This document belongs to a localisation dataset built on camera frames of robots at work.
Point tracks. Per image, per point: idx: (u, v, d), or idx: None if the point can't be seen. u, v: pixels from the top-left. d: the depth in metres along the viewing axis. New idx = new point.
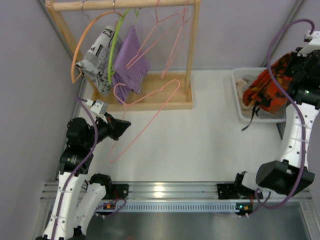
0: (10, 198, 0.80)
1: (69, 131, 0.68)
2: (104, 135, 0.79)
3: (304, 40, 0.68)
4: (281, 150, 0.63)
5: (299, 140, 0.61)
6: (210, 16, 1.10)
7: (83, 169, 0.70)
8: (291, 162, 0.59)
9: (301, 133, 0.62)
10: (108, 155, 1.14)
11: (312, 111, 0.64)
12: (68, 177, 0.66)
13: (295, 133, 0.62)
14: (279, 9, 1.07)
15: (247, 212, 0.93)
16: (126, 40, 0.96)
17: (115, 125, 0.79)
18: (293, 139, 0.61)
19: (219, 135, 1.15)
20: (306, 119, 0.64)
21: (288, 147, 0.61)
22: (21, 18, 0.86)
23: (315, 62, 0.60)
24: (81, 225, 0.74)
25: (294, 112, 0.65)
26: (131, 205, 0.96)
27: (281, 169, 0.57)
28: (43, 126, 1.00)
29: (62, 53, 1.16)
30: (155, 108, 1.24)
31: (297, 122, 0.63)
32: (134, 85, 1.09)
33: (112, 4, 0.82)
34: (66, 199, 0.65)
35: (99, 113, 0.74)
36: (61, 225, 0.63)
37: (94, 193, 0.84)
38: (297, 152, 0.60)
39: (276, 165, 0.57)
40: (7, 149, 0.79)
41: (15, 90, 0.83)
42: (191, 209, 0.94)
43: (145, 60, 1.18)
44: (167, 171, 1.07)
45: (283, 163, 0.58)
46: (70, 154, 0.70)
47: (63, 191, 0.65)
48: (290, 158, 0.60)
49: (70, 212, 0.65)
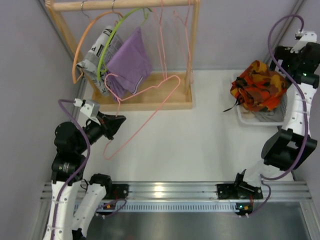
0: (10, 198, 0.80)
1: (58, 139, 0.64)
2: (97, 136, 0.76)
3: (296, 38, 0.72)
4: (284, 124, 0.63)
5: (300, 112, 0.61)
6: (210, 15, 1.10)
7: (77, 177, 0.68)
8: (295, 130, 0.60)
9: (302, 106, 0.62)
10: (103, 152, 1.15)
11: (310, 89, 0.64)
12: (61, 188, 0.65)
13: (297, 106, 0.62)
14: (280, 9, 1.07)
15: (247, 212, 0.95)
16: (127, 40, 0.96)
17: (108, 125, 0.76)
18: (295, 111, 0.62)
19: (220, 135, 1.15)
20: (308, 96, 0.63)
21: (292, 124, 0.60)
22: (21, 18, 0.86)
23: (310, 50, 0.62)
24: (81, 227, 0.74)
25: (294, 89, 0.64)
26: (131, 205, 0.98)
27: (286, 138, 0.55)
28: (42, 126, 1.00)
29: (61, 53, 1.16)
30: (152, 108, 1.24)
31: (298, 98, 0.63)
32: (129, 86, 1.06)
33: (111, 4, 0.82)
34: (61, 209, 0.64)
35: (90, 116, 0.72)
36: (58, 235, 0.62)
37: (93, 194, 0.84)
38: (300, 122, 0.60)
39: (281, 135, 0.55)
40: (7, 149, 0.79)
41: (15, 91, 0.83)
42: (192, 209, 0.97)
43: (147, 64, 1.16)
44: (166, 171, 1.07)
45: (288, 132, 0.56)
46: (62, 161, 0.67)
47: (57, 202, 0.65)
48: (294, 128, 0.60)
49: (67, 221, 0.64)
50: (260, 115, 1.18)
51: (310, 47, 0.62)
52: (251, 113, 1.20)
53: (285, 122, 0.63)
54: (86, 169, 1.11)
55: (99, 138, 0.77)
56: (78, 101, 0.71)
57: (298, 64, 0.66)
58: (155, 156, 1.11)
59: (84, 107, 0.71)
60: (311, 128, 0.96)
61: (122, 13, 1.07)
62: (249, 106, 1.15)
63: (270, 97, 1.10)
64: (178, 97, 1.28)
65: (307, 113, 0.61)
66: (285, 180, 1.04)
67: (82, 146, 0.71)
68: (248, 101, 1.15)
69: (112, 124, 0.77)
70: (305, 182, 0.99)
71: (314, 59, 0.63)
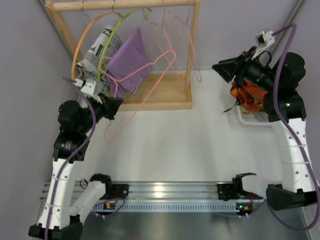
0: (10, 198, 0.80)
1: (62, 116, 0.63)
2: (99, 117, 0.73)
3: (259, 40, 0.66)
4: (290, 180, 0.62)
5: (303, 163, 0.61)
6: (209, 16, 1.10)
7: (78, 155, 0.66)
8: (304, 189, 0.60)
9: (301, 154, 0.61)
10: (104, 135, 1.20)
11: (301, 124, 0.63)
12: (62, 165, 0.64)
13: (297, 156, 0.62)
14: (280, 9, 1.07)
15: (247, 212, 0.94)
16: (127, 40, 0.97)
17: (109, 105, 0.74)
18: (297, 163, 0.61)
19: (219, 135, 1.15)
20: (299, 135, 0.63)
21: (300, 185, 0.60)
22: (21, 18, 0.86)
23: (290, 74, 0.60)
24: (79, 213, 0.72)
25: (285, 132, 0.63)
26: (131, 205, 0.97)
27: (298, 201, 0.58)
28: (43, 127, 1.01)
29: (61, 53, 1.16)
30: (130, 109, 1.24)
31: (293, 144, 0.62)
32: (129, 86, 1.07)
33: (112, 4, 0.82)
34: (60, 187, 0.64)
35: (93, 94, 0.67)
36: (56, 214, 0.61)
37: (94, 188, 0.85)
38: (305, 175, 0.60)
39: (293, 198, 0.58)
40: (8, 149, 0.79)
41: (16, 91, 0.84)
42: (192, 209, 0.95)
43: (146, 63, 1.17)
44: (166, 171, 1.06)
45: (299, 194, 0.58)
46: (64, 140, 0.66)
47: (57, 179, 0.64)
48: (303, 186, 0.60)
49: (65, 200, 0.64)
50: (259, 116, 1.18)
51: (289, 69, 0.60)
52: (251, 113, 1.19)
53: (290, 178, 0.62)
54: (86, 169, 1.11)
55: (101, 119, 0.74)
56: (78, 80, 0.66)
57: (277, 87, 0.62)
58: (156, 156, 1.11)
59: (84, 85, 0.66)
60: (312, 128, 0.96)
61: (122, 12, 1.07)
62: (249, 106, 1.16)
63: None
64: (179, 97, 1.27)
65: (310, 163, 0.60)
66: None
67: (86, 126, 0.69)
68: (248, 101, 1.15)
69: (112, 106, 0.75)
70: None
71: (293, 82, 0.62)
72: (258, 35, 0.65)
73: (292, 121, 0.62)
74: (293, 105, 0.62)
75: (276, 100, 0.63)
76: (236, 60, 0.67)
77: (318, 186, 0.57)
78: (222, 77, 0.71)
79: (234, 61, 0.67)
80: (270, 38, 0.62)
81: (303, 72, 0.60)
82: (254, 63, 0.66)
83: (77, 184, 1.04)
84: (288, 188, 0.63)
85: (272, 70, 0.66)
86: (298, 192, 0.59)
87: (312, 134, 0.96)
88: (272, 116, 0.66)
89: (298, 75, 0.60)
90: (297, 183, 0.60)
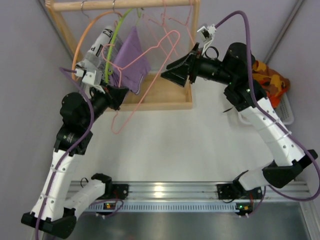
0: (9, 197, 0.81)
1: (64, 109, 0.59)
2: (103, 107, 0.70)
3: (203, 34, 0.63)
4: (280, 156, 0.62)
5: (285, 136, 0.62)
6: (209, 16, 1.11)
7: (79, 149, 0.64)
8: (296, 157, 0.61)
9: (279, 129, 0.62)
10: (112, 127, 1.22)
11: (265, 102, 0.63)
12: (61, 156, 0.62)
13: (277, 132, 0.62)
14: (280, 9, 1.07)
15: (247, 212, 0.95)
16: (126, 39, 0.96)
17: (113, 94, 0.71)
18: (280, 139, 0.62)
19: (219, 135, 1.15)
20: (270, 112, 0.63)
21: (292, 155, 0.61)
22: (22, 18, 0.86)
23: (244, 64, 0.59)
24: (75, 208, 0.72)
25: (258, 114, 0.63)
26: (131, 205, 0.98)
27: (296, 172, 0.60)
28: (42, 126, 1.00)
29: (61, 53, 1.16)
30: (129, 109, 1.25)
31: (269, 122, 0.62)
32: (132, 86, 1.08)
33: (112, 4, 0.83)
34: (57, 179, 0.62)
35: (94, 84, 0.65)
36: (50, 205, 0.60)
37: (93, 187, 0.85)
38: (292, 145, 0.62)
39: (293, 172, 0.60)
40: (8, 149, 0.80)
41: (16, 91, 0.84)
42: (192, 209, 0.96)
43: (145, 61, 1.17)
44: (167, 171, 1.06)
45: (295, 166, 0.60)
46: (67, 131, 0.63)
47: (55, 170, 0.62)
48: (294, 155, 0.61)
49: (60, 193, 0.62)
50: None
51: (242, 60, 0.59)
52: None
53: (280, 154, 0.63)
54: (86, 169, 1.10)
55: (105, 109, 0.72)
56: (79, 70, 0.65)
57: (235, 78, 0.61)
58: (156, 156, 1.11)
59: (85, 76, 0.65)
60: (311, 128, 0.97)
61: (122, 12, 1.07)
62: None
63: (270, 97, 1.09)
64: (179, 97, 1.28)
65: (290, 133, 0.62)
66: None
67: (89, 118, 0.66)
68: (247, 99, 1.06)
69: (116, 95, 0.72)
70: (305, 182, 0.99)
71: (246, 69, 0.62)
72: (201, 31, 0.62)
73: (259, 102, 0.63)
74: (255, 91, 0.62)
75: (238, 91, 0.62)
76: (186, 61, 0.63)
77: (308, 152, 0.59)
78: (175, 83, 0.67)
79: (185, 62, 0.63)
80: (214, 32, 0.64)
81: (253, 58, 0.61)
82: (204, 59, 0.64)
83: (78, 184, 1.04)
84: (282, 164, 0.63)
85: (222, 63, 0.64)
86: (293, 164, 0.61)
87: (312, 134, 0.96)
88: (240, 106, 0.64)
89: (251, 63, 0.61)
90: (288, 156, 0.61)
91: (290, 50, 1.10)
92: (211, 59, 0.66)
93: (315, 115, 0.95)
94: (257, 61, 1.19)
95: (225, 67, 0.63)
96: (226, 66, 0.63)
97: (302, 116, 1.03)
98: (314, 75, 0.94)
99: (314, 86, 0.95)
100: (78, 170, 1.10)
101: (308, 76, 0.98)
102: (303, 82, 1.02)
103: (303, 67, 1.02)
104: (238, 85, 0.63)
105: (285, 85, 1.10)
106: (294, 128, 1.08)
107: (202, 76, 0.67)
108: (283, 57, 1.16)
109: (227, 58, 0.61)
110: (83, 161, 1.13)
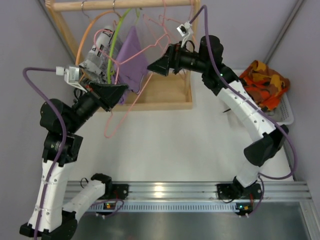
0: (8, 198, 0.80)
1: (42, 120, 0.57)
2: (92, 109, 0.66)
3: (182, 30, 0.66)
4: (253, 131, 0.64)
5: (255, 111, 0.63)
6: (209, 17, 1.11)
7: (69, 157, 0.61)
8: (267, 131, 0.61)
9: (250, 106, 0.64)
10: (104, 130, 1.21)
11: (238, 86, 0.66)
12: (51, 167, 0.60)
13: (248, 109, 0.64)
14: (280, 10, 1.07)
15: (247, 212, 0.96)
16: (127, 39, 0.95)
17: (99, 92, 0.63)
18: (251, 114, 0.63)
19: (219, 135, 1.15)
20: (242, 93, 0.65)
21: (263, 128, 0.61)
22: (22, 18, 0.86)
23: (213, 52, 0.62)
24: (75, 211, 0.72)
25: (230, 94, 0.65)
26: (131, 205, 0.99)
27: (268, 142, 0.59)
28: (42, 126, 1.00)
29: (61, 53, 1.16)
30: (137, 109, 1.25)
31: (240, 101, 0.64)
32: (134, 86, 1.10)
33: (112, 4, 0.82)
34: (49, 190, 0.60)
35: (69, 82, 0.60)
36: (46, 217, 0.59)
37: (93, 188, 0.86)
38: (262, 120, 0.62)
39: (264, 142, 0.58)
40: (8, 149, 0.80)
41: (15, 91, 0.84)
42: (192, 209, 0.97)
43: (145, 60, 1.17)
44: (167, 171, 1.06)
45: (267, 137, 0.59)
46: (55, 139, 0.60)
47: (46, 183, 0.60)
48: (265, 129, 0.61)
49: (55, 203, 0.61)
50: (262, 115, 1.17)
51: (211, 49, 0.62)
52: None
53: (253, 130, 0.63)
54: (86, 169, 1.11)
55: (96, 110, 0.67)
56: (58, 68, 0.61)
57: (209, 65, 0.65)
58: (156, 156, 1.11)
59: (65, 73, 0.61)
60: (311, 128, 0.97)
61: (122, 12, 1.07)
62: None
63: (270, 97, 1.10)
64: (179, 97, 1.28)
65: (260, 109, 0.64)
66: (285, 180, 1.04)
67: (76, 122, 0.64)
68: None
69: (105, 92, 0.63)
70: (305, 182, 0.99)
71: (219, 58, 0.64)
72: (180, 28, 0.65)
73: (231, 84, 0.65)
74: (228, 76, 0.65)
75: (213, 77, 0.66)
76: (166, 53, 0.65)
77: (277, 123, 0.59)
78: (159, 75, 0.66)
79: (165, 54, 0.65)
80: (190, 26, 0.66)
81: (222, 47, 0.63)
82: (182, 52, 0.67)
83: (78, 184, 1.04)
84: (256, 139, 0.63)
85: (198, 54, 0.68)
86: (264, 136, 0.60)
87: (312, 134, 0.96)
88: (216, 91, 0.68)
89: (218, 52, 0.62)
90: (259, 130, 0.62)
91: (290, 50, 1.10)
92: (189, 51, 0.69)
93: (314, 115, 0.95)
94: (257, 61, 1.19)
95: (202, 57, 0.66)
96: (201, 55, 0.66)
97: (302, 117, 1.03)
98: (314, 75, 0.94)
99: (313, 86, 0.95)
100: (78, 170, 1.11)
101: (307, 76, 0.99)
102: (303, 81, 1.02)
103: (303, 68, 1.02)
104: (213, 72, 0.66)
105: (285, 85, 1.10)
106: (293, 128, 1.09)
107: (184, 68, 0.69)
108: (283, 57, 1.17)
109: (200, 48, 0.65)
110: (83, 161, 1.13)
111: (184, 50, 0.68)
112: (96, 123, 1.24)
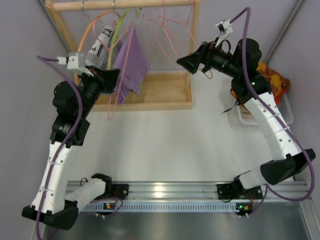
0: (7, 198, 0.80)
1: (56, 99, 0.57)
2: (97, 93, 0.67)
3: (220, 29, 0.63)
4: (276, 149, 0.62)
5: (282, 130, 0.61)
6: (209, 17, 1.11)
7: (76, 140, 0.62)
8: (291, 153, 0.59)
9: (278, 123, 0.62)
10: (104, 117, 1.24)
11: (269, 98, 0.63)
12: (58, 149, 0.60)
13: (275, 125, 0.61)
14: (280, 10, 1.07)
15: (247, 212, 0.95)
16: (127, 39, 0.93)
17: (103, 76, 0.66)
18: (278, 132, 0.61)
19: (219, 135, 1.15)
20: (272, 107, 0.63)
21: (287, 150, 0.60)
22: (21, 18, 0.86)
23: (249, 57, 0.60)
24: (77, 200, 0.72)
25: (259, 106, 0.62)
26: (131, 205, 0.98)
27: (290, 166, 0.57)
28: (41, 127, 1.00)
29: (61, 53, 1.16)
30: (137, 109, 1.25)
31: (269, 115, 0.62)
32: (133, 85, 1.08)
33: (112, 4, 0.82)
34: (55, 171, 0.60)
35: (79, 67, 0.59)
36: (49, 198, 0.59)
37: (94, 184, 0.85)
38: (288, 140, 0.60)
39: (286, 165, 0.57)
40: (7, 149, 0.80)
41: (15, 91, 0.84)
42: (192, 209, 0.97)
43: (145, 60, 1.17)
44: (167, 171, 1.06)
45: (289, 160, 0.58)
46: (62, 122, 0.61)
47: (53, 163, 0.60)
48: (289, 150, 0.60)
49: (60, 185, 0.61)
50: None
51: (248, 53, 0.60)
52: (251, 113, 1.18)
53: (276, 148, 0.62)
54: (86, 169, 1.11)
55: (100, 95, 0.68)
56: (60, 58, 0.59)
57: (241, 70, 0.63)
58: (156, 156, 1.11)
59: (69, 61, 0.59)
60: (311, 128, 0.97)
61: (122, 12, 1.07)
62: None
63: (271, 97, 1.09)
64: (179, 97, 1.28)
65: (288, 129, 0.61)
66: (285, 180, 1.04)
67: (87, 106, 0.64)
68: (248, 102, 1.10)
69: (107, 76, 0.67)
70: (305, 182, 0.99)
71: (254, 65, 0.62)
72: (218, 25, 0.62)
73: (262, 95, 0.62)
74: (259, 85, 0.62)
75: (243, 83, 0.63)
76: (197, 50, 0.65)
77: (303, 148, 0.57)
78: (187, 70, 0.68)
79: (196, 52, 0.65)
80: (230, 26, 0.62)
81: (260, 53, 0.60)
82: (217, 51, 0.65)
83: (77, 184, 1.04)
84: (278, 158, 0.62)
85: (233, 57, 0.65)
86: (287, 158, 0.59)
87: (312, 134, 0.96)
88: (244, 98, 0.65)
89: (255, 58, 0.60)
90: (283, 150, 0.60)
91: (290, 50, 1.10)
92: (224, 52, 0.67)
93: (314, 115, 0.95)
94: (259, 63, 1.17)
95: (236, 60, 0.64)
96: (235, 59, 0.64)
97: (302, 117, 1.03)
98: (314, 75, 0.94)
99: (313, 86, 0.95)
100: (78, 170, 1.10)
101: (307, 76, 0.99)
102: (303, 81, 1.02)
103: (303, 68, 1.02)
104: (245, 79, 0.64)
105: (285, 85, 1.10)
106: (293, 128, 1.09)
107: (213, 68, 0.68)
108: (283, 58, 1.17)
109: (236, 51, 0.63)
110: (83, 161, 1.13)
111: (220, 50, 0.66)
112: (96, 123, 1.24)
